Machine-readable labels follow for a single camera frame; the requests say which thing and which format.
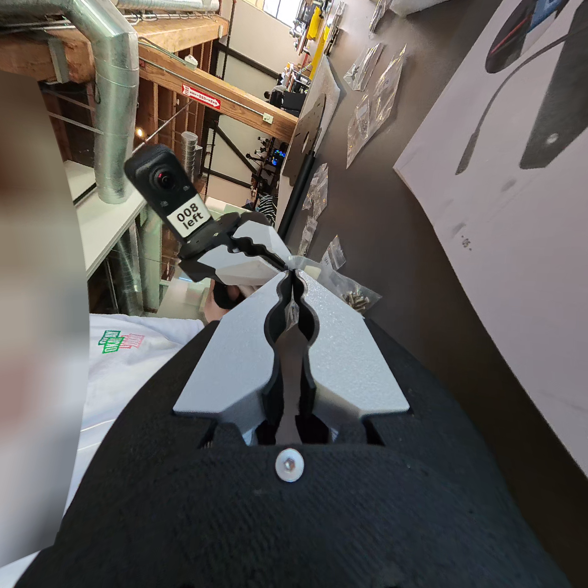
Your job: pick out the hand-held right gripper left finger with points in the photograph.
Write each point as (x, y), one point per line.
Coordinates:
(225, 367)

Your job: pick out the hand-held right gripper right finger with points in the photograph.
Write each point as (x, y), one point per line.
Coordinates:
(358, 367)

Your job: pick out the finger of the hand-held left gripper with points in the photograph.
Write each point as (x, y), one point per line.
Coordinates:
(262, 234)
(234, 268)

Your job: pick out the clear labelled screw bag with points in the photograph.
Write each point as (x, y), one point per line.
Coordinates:
(349, 294)

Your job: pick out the black metal base plate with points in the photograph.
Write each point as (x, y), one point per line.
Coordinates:
(298, 147)

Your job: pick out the instruction manual booklet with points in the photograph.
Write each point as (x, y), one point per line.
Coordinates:
(528, 275)

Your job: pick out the dark desk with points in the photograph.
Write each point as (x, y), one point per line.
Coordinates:
(404, 275)

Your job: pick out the person's left hand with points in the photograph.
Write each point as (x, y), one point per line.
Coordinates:
(213, 312)

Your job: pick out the black white patterned object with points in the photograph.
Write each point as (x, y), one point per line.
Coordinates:
(268, 209)

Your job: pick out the black cylindrical tool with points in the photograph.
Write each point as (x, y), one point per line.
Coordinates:
(294, 197)

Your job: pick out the person's white shirt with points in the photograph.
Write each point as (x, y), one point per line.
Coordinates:
(138, 367)

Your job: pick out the red white sign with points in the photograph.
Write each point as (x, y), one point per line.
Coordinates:
(202, 97)

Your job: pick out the scattered group of screw bags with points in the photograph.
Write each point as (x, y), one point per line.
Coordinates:
(381, 92)

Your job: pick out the yellow box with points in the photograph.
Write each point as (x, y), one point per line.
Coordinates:
(314, 27)

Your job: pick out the silver cross wrench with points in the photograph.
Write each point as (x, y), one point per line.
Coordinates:
(335, 23)

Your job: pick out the white foam square with hole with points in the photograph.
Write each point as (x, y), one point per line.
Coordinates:
(413, 5)

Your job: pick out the silver metal duct pipe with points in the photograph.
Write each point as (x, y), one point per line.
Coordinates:
(115, 115)
(190, 151)

